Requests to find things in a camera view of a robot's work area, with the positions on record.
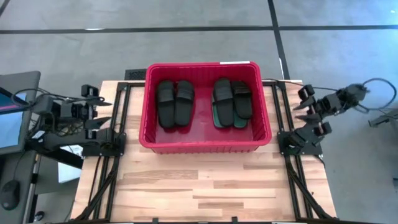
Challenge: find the black aluminium table frame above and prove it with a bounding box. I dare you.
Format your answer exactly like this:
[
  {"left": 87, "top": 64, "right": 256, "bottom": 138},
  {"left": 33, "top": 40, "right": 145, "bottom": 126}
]
[{"left": 73, "top": 80, "right": 336, "bottom": 223}]

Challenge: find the red plastic bin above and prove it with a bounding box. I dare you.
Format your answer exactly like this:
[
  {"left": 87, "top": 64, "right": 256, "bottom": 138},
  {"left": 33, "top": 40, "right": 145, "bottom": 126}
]
[{"left": 139, "top": 61, "right": 273, "bottom": 155}]

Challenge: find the white box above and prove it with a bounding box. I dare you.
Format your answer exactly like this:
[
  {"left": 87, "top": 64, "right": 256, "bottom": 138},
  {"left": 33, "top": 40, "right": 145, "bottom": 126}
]
[{"left": 57, "top": 146, "right": 83, "bottom": 184}]

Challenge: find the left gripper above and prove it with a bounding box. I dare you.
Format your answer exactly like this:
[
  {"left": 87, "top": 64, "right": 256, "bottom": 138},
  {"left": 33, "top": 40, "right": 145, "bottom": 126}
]
[{"left": 60, "top": 83, "right": 114, "bottom": 140}]

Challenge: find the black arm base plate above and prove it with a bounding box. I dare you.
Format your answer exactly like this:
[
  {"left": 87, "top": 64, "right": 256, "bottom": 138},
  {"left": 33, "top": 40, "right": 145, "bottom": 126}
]
[
  {"left": 277, "top": 130, "right": 324, "bottom": 156},
  {"left": 81, "top": 136, "right": 127, "bottom": 157}
]

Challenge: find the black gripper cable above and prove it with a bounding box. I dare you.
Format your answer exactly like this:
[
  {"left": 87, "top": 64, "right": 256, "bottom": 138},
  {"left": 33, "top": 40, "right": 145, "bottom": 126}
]
[
  {"left": 12, "top": 88, "right": 105, "bottom": 108},
  {"left": 262, "top": 77, "right": 398, "bottom": 112}
]

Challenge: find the black computer mouse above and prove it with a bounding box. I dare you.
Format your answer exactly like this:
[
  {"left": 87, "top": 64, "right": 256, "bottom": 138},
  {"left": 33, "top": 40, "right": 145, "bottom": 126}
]
[{"left": 0, "top": 179, "right": 21, "bottom": 212}]

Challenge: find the black slide sandal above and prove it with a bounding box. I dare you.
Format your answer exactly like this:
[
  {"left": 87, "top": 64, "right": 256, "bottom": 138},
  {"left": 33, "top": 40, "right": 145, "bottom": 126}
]
[
  {"left": 231, "top": 80, "right": 253, "bottom": 121},
  {"left": 174, "top": 80, "right": 196, "bottom": 127},
  {"left": 212, "top": 77, "right": 236, "bottom": 128},
  {"left": 155, "top": 80, "right": 176, "bottom": 129}
]

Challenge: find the green slide sandal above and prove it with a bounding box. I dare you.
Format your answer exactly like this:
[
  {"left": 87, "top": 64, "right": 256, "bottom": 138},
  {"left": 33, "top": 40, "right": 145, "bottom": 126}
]
[
  {"left": 233, "top": 114, "right": 249, "bottom": 129},
  {"left": 212, "top": 99, "right": 234, "bottom": 129}
]

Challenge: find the black floor grate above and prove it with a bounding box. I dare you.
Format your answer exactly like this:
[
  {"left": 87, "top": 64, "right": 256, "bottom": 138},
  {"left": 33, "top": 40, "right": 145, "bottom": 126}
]
[{"left": 124, "top": 68, "right": 147, "bottom": 81}]

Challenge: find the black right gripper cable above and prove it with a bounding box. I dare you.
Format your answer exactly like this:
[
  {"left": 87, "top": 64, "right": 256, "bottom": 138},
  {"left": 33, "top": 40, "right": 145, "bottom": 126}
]
[{"left": 262, "top": 77, "right": 398, "bottom": 112}]

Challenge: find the grey computer monitor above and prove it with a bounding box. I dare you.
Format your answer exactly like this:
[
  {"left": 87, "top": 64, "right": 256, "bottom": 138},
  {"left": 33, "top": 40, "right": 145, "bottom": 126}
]
[{"left": 0, "top": 70, "right": 42, "bottom": 156}]

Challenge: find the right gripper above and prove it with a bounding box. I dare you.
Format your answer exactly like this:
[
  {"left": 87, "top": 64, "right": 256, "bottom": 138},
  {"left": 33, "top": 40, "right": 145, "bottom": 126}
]
[{"left": 292, "top": 84, "right": 343, "bottom": 138}]

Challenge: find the black desk beam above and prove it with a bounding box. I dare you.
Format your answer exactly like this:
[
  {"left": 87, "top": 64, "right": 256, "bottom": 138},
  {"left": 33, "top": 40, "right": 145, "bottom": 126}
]
[{"left": 25, "top": 136, "right": 85, "bottom": 169}]

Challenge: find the black floor cable bundle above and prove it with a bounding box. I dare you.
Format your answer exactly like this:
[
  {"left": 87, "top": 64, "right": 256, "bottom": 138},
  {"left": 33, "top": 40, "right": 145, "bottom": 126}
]
[{"left": 54, "top": 121, "right": 86, "bottom": 138}]

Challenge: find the grey metal stand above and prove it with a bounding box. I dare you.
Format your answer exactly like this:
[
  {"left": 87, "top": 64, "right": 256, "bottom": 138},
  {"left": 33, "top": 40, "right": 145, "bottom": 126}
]
[{"left": 368, "top": 108, "right": 398, "bottom": 128}]

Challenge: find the dark grey side desk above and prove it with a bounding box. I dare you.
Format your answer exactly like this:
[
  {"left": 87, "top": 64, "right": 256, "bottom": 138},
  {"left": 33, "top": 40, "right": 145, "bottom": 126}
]
[{"left": 0, "top": 149, "right": 42, "bottom": 224}]

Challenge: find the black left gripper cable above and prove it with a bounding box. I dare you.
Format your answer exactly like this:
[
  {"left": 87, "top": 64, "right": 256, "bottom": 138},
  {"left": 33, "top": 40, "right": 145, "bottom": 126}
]
[{"left": 12, "top": 88, "right": 105, "bottom": 108}]

